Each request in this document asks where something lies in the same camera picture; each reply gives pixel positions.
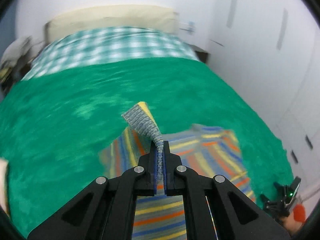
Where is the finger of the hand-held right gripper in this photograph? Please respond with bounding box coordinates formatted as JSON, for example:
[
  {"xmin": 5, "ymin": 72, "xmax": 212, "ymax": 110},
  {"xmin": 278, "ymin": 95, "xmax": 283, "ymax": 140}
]
[
  {"xmin": 259, "ymin": 193, "xmax": 273, "ymax": 205},
  {"xmin": 273, "ymin": 182, "xmax": 286, "ymax": 196}
]

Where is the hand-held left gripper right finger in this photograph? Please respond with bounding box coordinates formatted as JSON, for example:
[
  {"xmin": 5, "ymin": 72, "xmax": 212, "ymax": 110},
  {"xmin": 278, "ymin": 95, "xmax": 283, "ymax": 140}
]
[{"xmin": 163, "ymin": 141, "xmax": 292, "ymax": 240}]

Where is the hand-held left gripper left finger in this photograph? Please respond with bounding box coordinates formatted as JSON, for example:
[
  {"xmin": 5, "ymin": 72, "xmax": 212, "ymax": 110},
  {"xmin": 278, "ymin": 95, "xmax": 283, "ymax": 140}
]
[{"xmin": 27, "ymin": 141, "xmax": 164, "ymax": 240}]

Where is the striped knit sweater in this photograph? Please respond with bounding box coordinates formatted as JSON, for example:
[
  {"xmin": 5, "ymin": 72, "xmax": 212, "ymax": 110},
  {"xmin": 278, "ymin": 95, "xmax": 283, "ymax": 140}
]
[{"xmin": 98, "ymin": 101, "xmax": 257, "ymax": 240}]

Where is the person's right hand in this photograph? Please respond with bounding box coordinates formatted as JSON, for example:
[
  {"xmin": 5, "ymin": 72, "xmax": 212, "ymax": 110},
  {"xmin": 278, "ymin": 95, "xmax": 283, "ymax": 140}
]
[{"xmin": 279, "ymin": 216, "xmax": 303, "ymax": 231}]

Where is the green bed blanket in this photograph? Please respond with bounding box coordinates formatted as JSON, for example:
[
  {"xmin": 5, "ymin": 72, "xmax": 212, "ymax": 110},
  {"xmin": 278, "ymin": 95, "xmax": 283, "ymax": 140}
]
[{"xmin": 0, "ymin": 57, "xmax": 295, "ymax": 238}]

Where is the printed cream pillow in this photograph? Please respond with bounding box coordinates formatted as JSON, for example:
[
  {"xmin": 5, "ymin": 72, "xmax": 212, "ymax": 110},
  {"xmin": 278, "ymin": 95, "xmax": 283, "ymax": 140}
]
[{"xmin": 0, "ymin": 158, "xmax": 11, "ymax": 219}]

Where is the dark bedside table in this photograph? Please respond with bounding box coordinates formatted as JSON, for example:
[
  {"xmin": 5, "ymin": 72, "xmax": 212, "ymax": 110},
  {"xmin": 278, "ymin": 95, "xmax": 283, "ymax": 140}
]
[{"xmin": 194, "ymin": 51, "xmax": 210, "ymax": 64}]

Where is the white wardrobe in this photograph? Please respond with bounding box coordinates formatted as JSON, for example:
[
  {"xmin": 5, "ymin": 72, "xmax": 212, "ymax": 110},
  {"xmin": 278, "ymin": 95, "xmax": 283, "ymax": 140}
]
[{"xmin": 207, "ymin": 0, "xmax": 320, "ymax": 205}]

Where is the green checked bedsheet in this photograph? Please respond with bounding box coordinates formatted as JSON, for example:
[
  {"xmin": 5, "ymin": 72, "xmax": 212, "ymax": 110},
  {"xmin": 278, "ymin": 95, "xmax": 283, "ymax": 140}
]
[{"xmin": 21, "ymin": 26, "xmax": 200, "ymax": 81}]

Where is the cream padded headboard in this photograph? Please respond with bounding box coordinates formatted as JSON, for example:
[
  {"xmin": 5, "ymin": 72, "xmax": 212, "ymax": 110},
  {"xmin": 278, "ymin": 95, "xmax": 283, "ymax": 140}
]
[{"xmin": 44, "ymin": 4, "xmax": 180, "ymax": 47}]

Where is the grey curtain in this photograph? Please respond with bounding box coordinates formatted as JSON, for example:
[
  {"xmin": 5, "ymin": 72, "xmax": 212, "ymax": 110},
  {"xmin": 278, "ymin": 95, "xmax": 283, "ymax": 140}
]
[{"xmin": 0, "ymin": 10, "xmax": 17, "ymax": 55}]

